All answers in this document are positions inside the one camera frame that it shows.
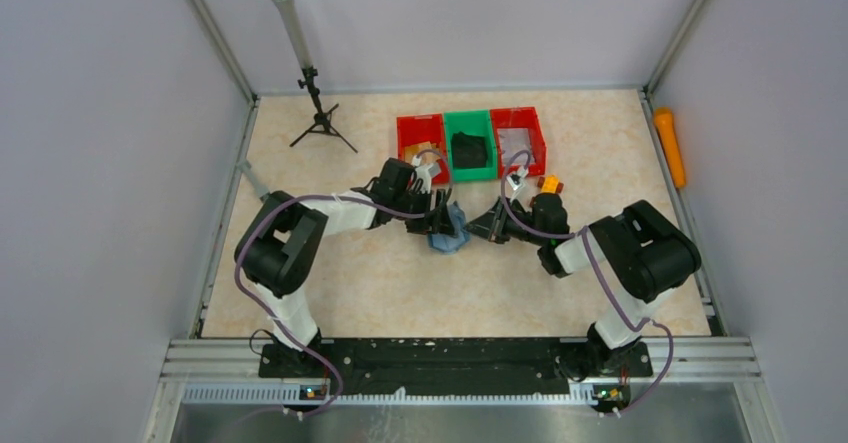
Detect blue card holder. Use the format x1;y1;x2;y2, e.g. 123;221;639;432
427;202;471;255

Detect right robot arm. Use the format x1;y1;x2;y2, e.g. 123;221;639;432
465;193;702;369

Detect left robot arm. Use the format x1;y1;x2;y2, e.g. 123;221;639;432
234;151;459;352

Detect black cards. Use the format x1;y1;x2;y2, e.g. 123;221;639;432
450;132;489;169

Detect silver cards in bin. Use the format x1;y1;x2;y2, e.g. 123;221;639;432
496;128;535;165

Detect yellow toy block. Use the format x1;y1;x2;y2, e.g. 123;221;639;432
537;175;564;195

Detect left red bin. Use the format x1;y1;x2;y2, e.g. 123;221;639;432
396;114;449;163

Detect red bin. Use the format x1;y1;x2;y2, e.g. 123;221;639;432
396;114;449;163
489;107;547;178

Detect green bin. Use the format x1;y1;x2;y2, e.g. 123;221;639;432
443;110;498;182

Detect right red bin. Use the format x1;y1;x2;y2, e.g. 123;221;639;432
489;107;547;178

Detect grey small tool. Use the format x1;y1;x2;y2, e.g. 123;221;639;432
236;159;271;202

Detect orange flashlight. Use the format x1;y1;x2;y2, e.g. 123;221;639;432
653;107;687;189

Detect black tripod with grey tube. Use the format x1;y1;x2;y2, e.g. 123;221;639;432
271;0;358;154

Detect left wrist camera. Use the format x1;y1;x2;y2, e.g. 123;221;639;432
411;156;442;193

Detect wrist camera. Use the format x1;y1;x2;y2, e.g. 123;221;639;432
504;166;529;202
411;156;442;193

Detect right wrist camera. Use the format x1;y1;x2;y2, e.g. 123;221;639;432
504;166;529;202

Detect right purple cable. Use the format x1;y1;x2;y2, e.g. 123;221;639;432
500;149;676;418

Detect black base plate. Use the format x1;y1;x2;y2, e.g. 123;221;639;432
258;337;654;396

